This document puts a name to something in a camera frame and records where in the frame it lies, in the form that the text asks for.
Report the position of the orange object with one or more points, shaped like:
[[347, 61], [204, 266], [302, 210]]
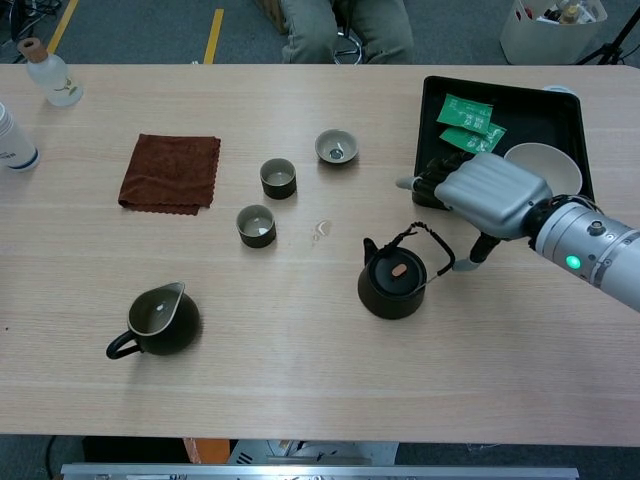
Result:
[[205, 450]]

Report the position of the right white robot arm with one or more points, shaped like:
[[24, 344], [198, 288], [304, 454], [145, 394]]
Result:
[[600, 250]]

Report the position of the white storage bin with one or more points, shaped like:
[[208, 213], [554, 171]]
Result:
[[545, 40]]

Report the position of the black square tray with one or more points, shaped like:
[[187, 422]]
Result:
[[530, 120]]

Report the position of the beige bowl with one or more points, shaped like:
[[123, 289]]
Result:
[[545, 160]]

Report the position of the brown folded cloth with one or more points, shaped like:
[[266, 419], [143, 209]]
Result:
[[170, 170]]

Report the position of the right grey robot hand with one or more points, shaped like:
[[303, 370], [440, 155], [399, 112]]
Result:
[[495, 195]]

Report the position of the frosted glass bottle with cork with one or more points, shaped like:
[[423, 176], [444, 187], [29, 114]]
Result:
[[55, 80]]

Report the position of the black tripod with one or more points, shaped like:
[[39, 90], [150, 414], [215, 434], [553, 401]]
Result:
[[607, 50]]

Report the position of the aluminium rail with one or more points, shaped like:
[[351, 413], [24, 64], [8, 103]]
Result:
[[320, 472]]

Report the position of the white round lid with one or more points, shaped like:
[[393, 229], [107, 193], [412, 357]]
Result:
[[557, 88]]

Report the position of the white robot base unit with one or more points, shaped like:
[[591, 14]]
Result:
[[310, 452]]

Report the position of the green tea packet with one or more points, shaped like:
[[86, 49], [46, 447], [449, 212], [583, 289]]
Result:
[[475, 144], [457, 112]]

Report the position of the black equipment box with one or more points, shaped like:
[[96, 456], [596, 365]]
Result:
[[130, 450]]

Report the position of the small grey cup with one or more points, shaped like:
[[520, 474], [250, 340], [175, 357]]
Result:
[[278, 191], [256, 240], [325, 145]]

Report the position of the seated person's legs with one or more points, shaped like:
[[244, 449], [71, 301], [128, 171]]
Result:
[[310, 30]]

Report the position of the white bottle with blue band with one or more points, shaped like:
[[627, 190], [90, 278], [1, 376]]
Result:
[[15, 145]]

